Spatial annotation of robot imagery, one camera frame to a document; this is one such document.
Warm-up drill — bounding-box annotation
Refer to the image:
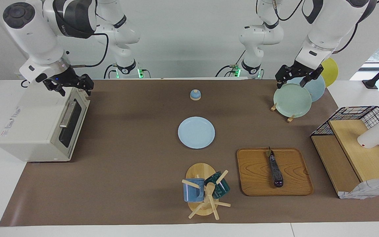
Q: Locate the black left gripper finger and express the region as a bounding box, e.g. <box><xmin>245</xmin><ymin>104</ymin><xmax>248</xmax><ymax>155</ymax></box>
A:
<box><xmin>300</xmin><ymin>66</ymin><xmax>324</xmax><ymax>88</ymax></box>
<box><xmin>275</xmin><ymin>65</ymin><xmax>290</xmax><ymax>89</ymax></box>

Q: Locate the glass oven door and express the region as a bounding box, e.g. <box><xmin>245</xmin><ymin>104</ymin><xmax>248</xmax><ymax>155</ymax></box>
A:
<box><xmin>56</xmin><ymin>87</ymin><xmax>91</xmax><ymax>155</ymax></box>

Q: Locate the small light blue plate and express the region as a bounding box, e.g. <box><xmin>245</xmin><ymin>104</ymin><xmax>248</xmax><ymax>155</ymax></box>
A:
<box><xmin>178</xmin><ymin>117</ymin><xmax>215</xmax><ymax>149</ymax></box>

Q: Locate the beige toaster oven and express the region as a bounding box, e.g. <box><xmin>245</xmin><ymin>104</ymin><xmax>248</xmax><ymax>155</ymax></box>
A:
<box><xmin>0</xmin><ymin>86</ymin><xmax>91</xmax><ymax>162</ymax></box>

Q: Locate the large light blue plate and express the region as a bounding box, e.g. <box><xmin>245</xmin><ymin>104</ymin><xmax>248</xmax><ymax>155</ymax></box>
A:
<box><xmin>290</xmin><ymin>75</ymin><xmax>326</xmax><ymax>102</ymax></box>

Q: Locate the yellow plate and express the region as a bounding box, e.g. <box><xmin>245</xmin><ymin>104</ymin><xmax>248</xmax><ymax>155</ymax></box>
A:
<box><xmin>320</xmin><ymin>58</ymin><xmax>339</xmax><ymax>88</ymax></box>

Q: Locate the pale green plate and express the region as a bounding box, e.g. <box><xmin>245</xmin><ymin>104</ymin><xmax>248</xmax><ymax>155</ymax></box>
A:
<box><xmin>273</xmin><ymin>83</ymin><xmax>312</xmax><ymax>118</ymax></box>

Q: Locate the wooden plate rack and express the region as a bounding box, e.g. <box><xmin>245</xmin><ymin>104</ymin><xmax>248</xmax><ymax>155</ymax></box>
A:
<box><xmin>270</xmin><ymin>103</ymin><xmax>295</xmax><ymax>123</ymax></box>

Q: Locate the white cup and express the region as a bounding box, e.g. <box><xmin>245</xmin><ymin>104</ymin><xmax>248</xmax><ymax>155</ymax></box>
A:
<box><xmin>357</xmin><ymin>122</ymin><xmax>379</xmax><ymax>149</ymax></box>

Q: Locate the stepped wooden shelf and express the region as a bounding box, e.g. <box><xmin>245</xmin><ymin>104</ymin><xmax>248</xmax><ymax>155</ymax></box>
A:
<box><xmin>311</xmin><ymin>119</ymin><xmax>379</xmax><ymax>198</ymax></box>

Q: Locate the brown table mat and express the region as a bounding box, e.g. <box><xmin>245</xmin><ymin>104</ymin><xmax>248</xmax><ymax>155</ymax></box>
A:
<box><xmin>0</xmin><ymin>79</ymin><xmax>379</xmax><ymax>227</ymax></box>

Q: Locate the wooden serving tray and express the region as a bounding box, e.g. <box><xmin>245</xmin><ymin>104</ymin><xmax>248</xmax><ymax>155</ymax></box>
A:
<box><xmin>237</xmin><ymin>148</ymin><xmax>314</xmax><ymax>197</ymax></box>

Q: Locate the white patterned cloth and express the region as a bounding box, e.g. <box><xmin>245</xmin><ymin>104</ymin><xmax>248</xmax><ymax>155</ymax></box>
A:
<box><xmin>338</xmin><ymin>177</ymin><xmax>379</xmax><ymax>200</ymax></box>

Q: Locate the wooden mug tree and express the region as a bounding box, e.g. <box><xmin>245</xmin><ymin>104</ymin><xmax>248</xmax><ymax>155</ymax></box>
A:
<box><xmin>181</xmin><ymin>163</ymin><xmax>231</xmax><ymax>220</ymax></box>

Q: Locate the dark green mug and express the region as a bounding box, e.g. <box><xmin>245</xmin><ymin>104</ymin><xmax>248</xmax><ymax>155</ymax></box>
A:
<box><xmin>204</xmin><ymin>171</ymin><xmax>231</xmax><ymax>199</ymax></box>

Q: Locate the blue mug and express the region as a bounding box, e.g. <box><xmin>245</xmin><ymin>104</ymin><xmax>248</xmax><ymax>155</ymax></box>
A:
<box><xmin>183</xmin><ymin>178</ymin><xmax>205</xmax><ymax>202</ymax></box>

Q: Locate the black right base cable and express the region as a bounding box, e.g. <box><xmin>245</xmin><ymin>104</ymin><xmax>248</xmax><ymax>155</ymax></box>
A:
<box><xmin>103</xmin><ymin>64</ymin><xmax>119</xmax><ymax>79</ymax></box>

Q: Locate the black base cable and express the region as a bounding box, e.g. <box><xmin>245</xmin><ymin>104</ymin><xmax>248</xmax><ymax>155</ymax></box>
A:
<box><xmin>216</xmin><ymin>49</ymin><xmax>246</xmax><ymax>78</ymax></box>
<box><xmin>103</xmin><ymin>64</ymin><xmax>119</xmax><ymax>79</ymax></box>

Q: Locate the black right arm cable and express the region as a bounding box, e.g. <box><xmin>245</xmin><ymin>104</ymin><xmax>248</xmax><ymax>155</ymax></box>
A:
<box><xmin>71</xmin><ymin>32</ymin><xmax>110</xmax><ymax>68</ymax></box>

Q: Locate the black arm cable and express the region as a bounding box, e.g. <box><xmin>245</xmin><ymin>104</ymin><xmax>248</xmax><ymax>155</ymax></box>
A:
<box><xmin>333</xmin><ymin>22</ymin><xmax>360</xmax><ymax>55</ymax></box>
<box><xmin>71</xmin><ymin>32</ymin><xmax>110</xmax><ymax>68</ymax></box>

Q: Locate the black wire basket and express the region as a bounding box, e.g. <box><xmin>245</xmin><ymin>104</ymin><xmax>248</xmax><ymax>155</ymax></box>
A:
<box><xmin>310</xmin><ymin>106</ymin><xmax>379</xmax><ymax>175</ymax></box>

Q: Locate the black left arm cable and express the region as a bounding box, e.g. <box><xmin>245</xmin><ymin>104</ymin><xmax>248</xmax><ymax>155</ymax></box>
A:
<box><xmin>333</xmin><ymin>22</ymin><xmax>360</xmax><ymax>55</ymax></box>

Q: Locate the black left base cable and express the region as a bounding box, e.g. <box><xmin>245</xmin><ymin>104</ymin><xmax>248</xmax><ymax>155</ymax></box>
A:
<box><xmin>216</xmin><ymin>49</ymin><xmax>246</xmax><ymax>78</ymax></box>

